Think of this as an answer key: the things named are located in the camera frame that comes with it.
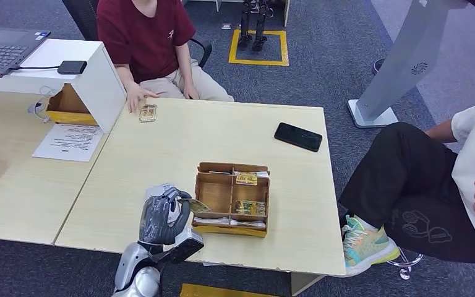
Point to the person's right hand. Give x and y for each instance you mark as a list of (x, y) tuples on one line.
[(136, 96)]

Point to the hotel autumn trees card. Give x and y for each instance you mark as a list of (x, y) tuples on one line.
[(148, 113)]

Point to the person's left forearm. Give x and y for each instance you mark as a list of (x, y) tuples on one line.
[(183, 63)]

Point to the person's right forearm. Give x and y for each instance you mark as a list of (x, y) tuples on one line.
[(126, 78), (440, 131)]

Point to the person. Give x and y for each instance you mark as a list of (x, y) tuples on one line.
[(147, 37), (405, 176)]

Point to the grey white card reader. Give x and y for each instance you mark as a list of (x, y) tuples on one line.
[(155, 190)]

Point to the white card in organizer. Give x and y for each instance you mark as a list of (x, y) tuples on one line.
[(263, 174)]

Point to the white desk riser shelf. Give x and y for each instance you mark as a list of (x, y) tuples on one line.
[(98, 82)]

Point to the yellow brown cardboard box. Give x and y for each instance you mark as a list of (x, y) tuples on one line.
[(67, 104)]

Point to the small black hub box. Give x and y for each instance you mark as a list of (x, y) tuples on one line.
[(72, 67)]

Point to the yellow floor tape square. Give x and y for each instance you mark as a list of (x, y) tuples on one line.
[(257, 62)]

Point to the white printed paper sheet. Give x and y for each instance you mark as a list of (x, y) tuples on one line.
[(67, 141)]

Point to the black humanoid robot legs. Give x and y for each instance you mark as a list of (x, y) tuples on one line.
[(258, 24)]

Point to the wooden compartment organizer box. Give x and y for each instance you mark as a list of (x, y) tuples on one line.
[(217, 194)]

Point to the chrome stool base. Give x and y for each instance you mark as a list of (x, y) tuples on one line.
[(405, 274)]

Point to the black smartphone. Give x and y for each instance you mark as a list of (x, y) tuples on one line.
[(298, 137)]

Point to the green yellow sneaker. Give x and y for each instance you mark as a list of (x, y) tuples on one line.
[(364, 247)]

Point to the dark grey laptop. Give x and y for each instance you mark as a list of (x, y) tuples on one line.
[(0, 49)]

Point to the grey white kiosk stand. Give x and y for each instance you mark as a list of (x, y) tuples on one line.
[(405, 61)]

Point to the black round base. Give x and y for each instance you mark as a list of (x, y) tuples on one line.
[(378, 66)]

